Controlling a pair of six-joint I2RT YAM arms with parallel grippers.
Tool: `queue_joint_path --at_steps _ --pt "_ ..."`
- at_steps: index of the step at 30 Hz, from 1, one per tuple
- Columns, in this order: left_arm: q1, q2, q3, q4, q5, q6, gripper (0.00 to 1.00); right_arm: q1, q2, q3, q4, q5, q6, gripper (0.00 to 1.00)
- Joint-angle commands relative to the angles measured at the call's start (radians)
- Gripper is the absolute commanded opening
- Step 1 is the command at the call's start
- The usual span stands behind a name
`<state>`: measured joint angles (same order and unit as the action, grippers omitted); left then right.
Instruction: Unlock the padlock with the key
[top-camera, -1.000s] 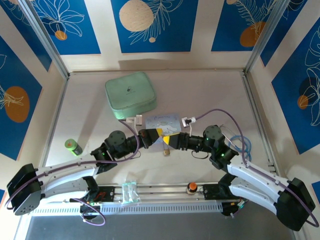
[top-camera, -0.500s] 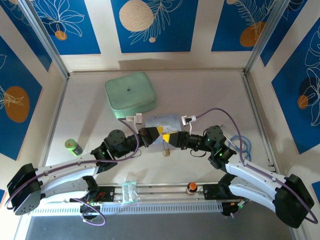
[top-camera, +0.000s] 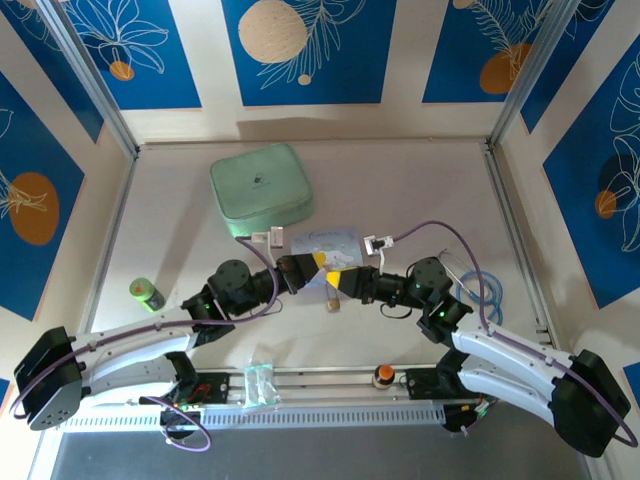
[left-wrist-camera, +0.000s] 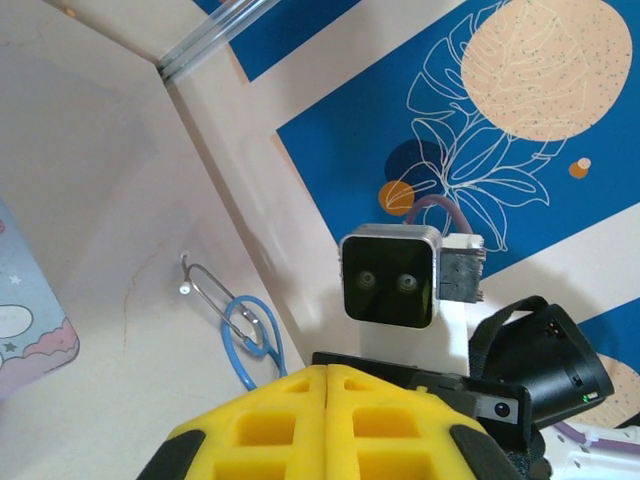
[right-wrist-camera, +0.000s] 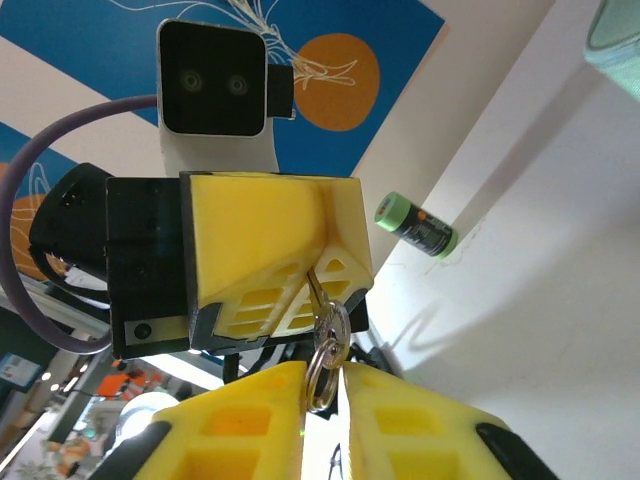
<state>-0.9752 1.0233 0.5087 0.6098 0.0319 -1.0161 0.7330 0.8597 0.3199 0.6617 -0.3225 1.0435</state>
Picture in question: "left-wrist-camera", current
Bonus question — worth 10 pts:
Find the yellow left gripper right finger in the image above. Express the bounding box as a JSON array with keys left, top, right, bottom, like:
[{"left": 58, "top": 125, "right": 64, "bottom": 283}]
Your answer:
[{"left": 325, "top": 363, "right": 519, "bottom": 480}]

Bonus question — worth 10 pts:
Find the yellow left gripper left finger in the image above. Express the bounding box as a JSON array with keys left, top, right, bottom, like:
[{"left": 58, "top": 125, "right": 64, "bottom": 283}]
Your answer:
[{"left": 134, "top": 363, "right": 329, "bottom": 480}]

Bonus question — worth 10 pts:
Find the pastel cartoon tin box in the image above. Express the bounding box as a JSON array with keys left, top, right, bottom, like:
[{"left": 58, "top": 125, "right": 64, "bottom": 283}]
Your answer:
[{"left": 0, "top": 199, "right": 81, "bottom": 401}]

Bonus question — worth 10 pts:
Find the white right camera mount bracket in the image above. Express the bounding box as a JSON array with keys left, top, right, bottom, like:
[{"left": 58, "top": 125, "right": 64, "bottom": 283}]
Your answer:
[{"left": 358, "top": 299, "right": 474, "bottom": 376}]

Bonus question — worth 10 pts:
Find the blue cord ring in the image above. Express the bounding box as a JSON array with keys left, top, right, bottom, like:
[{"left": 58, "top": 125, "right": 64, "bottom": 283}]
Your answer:
[{"left": 222, "top": 294, "right": 289, "bottom": 391}]

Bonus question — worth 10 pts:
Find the black strap on right gripper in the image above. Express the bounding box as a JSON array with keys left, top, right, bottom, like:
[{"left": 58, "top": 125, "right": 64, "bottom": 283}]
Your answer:
[{"left": 467, "top": 295, "right": 549, "bottom": 381}]

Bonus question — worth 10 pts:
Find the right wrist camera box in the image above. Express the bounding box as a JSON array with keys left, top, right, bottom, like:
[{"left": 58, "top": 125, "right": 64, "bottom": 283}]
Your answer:
[{"left": 338, "top": 223, "right": 489, "bottom": 331}]

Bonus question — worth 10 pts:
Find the aluminium frame post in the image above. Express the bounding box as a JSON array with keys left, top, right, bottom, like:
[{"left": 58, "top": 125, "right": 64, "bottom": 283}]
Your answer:
[{"left": 157, "top": 0, "right": 266, "bottom": 84}]

